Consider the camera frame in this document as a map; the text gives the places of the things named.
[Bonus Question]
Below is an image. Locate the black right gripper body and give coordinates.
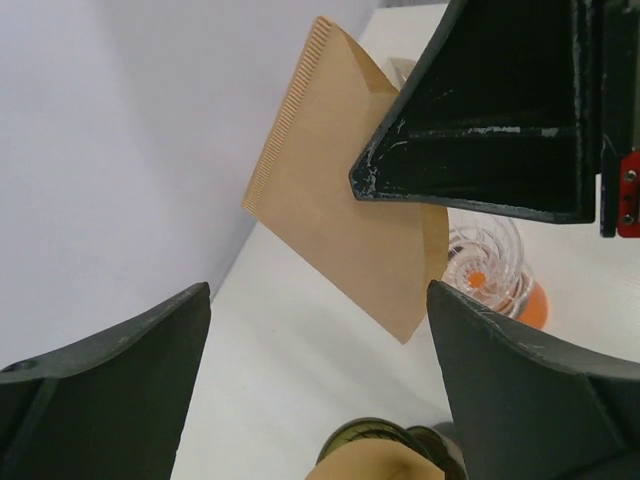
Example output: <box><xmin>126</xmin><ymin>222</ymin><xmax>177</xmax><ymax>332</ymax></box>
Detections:
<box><xmin>598</xmin><ymin>1</ymin><xmax>639</xmax><ymax>238</ymax></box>

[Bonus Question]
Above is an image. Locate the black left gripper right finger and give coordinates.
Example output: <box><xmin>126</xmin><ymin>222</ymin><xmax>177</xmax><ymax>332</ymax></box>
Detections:
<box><xmin>427</xmin><ymin>281</ymin><xmax>639</xmax><ymax>479</ymax></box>

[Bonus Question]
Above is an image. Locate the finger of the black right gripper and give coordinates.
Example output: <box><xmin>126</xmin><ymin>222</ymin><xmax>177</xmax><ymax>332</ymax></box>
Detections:
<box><xmin>349</xmin><ymin>1</ymin><xmax>600</xmax><ymax>223</ymax></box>

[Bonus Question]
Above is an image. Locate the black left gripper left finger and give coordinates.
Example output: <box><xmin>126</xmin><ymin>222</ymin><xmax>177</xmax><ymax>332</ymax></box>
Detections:
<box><xmin>1</xmin><ymin>283</ymin><xmax>211</xmax><ymax>479</ymax></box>

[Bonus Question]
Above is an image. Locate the olive green plastic dripper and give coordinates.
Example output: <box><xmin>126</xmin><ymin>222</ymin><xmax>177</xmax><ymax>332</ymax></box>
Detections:
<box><xmin>314</xmin><ymin>417</ymin><xmax>468</xmax><ymax>480</ymax></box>

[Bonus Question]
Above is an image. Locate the orange liquid glass beaker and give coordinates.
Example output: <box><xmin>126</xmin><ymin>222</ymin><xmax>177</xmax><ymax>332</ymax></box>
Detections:
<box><xmin>467</xmin><ymin>271</ymin><xmax>549</xmax><ymax>330</ymax></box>

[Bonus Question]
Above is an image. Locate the brown paper coffee filter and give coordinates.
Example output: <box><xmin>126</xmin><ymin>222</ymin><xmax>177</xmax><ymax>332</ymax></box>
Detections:
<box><xmin>306</xmin><ymin>439</ymin><xmax>445</xmax><ymax>480</ymax></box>

